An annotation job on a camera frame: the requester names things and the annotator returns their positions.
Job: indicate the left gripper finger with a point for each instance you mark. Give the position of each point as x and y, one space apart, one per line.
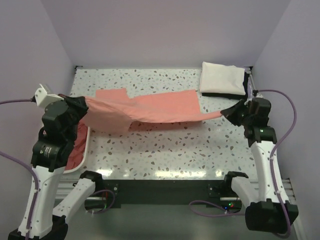
78 115
79 103

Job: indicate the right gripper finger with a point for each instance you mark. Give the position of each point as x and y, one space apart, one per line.
235 110
237 121

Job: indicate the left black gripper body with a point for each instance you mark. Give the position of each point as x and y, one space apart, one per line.
72 134

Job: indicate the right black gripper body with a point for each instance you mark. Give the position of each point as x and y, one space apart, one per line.
248 118

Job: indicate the salmon pink t-shirt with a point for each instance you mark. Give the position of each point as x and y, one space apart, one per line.
112 111

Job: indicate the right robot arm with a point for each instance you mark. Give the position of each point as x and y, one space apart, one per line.
268 208

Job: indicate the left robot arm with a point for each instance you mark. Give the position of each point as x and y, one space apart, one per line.
42 220

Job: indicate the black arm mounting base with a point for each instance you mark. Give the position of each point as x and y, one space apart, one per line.
163 192

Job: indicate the white plastic laundry basket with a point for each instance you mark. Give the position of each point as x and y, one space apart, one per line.
85 153

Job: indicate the folded white t-shirt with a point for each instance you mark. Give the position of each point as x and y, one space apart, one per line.
222 79

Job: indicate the dark pink crumpled t-shirt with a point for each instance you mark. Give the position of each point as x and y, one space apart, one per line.
77 155

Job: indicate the folded black t-shirt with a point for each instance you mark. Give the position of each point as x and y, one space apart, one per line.
232 96

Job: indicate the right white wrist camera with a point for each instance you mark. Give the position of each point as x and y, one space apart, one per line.
253 94

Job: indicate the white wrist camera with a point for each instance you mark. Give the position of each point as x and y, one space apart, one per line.
44 96
253 94

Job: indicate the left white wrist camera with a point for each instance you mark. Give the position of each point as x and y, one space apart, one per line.
44 96

